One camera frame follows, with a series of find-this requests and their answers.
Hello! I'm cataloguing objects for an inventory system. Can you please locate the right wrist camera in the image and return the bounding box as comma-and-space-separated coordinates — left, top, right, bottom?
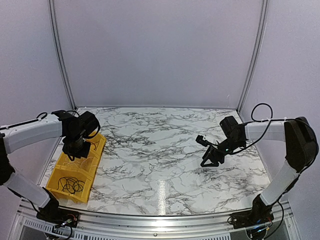
195, 135, 209, 147

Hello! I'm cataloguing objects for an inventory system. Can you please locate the black wire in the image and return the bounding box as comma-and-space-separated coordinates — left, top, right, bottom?
56, 176, 85, 195

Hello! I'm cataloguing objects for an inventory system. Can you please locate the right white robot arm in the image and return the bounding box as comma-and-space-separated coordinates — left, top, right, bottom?
196, 116, 319, 224

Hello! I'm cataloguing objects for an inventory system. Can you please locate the right aluminium frame post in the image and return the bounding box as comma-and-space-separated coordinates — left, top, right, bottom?
236, 0, 269, 114

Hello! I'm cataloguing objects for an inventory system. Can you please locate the yellow bin far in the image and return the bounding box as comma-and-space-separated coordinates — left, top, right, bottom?
86, 133, 107, 158

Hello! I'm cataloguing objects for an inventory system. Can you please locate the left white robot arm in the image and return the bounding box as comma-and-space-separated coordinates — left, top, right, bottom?
0, 110, 101, 223

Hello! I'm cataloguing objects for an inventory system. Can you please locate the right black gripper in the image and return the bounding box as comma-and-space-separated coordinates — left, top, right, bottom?
201, 136, 245, 167

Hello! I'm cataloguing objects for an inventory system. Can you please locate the yellow bin near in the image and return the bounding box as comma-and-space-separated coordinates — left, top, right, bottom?
45, 167, 94, 204

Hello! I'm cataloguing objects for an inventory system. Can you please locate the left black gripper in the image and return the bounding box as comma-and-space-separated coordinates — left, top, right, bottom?
62, 131, 91, 159

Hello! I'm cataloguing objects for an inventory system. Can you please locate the yellow bin middle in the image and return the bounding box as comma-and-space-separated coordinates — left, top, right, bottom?
55, 153, 101, 177

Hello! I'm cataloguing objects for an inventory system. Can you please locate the front aluminium rail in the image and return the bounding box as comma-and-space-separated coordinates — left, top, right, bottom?
14, 199, 293, 240

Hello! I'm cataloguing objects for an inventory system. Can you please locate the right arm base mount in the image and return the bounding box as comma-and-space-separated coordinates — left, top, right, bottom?
227, 210, 274, 240

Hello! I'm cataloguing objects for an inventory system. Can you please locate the aluminium frame post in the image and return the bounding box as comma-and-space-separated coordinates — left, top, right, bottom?
236, 0, 269, 114
47, 0, 77, 110

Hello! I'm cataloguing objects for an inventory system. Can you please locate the yellow bin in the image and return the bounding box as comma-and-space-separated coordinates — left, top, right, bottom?
86, 133, 107, 158
55, 153, 101, 177
45, 167, 94, 204

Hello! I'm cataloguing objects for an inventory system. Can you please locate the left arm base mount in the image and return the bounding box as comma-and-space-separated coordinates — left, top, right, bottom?
36, 208, 80, 240

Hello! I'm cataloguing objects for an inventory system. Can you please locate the left aluminium frame post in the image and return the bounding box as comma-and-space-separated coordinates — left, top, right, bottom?
47, 0, 77, 110

